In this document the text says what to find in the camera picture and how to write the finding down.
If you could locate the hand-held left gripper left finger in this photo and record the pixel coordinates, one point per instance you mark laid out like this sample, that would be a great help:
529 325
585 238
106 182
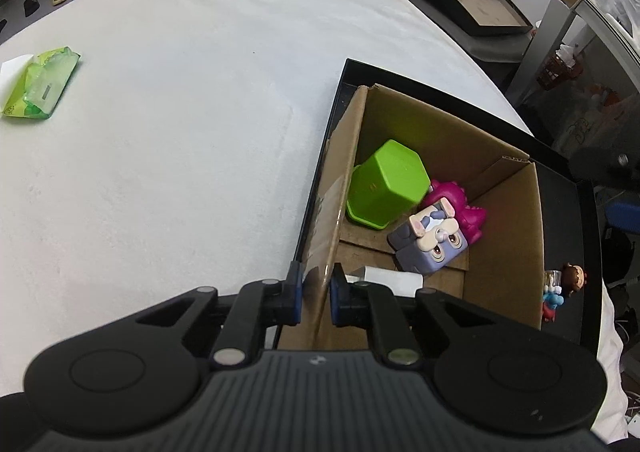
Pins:
297 293

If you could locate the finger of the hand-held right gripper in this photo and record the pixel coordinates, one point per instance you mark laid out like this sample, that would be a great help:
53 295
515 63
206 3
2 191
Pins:
625 217
605 166

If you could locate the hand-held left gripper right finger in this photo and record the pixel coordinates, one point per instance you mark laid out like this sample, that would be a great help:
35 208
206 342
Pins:
336 299

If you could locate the black shallow tray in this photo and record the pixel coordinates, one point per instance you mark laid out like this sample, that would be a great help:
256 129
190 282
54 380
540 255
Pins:
567 227

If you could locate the purple cube bunny toy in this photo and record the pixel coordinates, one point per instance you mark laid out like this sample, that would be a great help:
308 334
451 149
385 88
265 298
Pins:
432 242

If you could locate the brown cardboard box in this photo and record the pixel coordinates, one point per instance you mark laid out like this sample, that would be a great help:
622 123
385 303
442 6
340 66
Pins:
505 252

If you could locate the green hexagonal cup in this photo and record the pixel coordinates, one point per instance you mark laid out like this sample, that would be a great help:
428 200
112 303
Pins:
387 182

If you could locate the pink dinosaur toy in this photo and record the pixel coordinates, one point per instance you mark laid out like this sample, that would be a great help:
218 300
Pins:
472 222

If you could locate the brown-haired doll head toy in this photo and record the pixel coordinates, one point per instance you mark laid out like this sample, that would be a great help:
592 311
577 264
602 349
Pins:
573 278

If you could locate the red basket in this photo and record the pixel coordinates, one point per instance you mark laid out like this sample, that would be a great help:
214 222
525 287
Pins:
557 70

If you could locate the blue and red figure toy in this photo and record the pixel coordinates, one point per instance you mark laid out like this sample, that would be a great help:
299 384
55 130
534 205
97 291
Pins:
551 302

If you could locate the black desk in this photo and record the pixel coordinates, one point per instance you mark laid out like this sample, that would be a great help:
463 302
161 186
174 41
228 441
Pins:
545 21

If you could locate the green wet wipes packet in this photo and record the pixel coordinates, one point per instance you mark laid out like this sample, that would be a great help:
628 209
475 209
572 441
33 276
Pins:
42 86

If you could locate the black shoe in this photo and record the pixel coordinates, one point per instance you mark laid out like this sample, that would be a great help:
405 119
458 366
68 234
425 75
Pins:
31 5

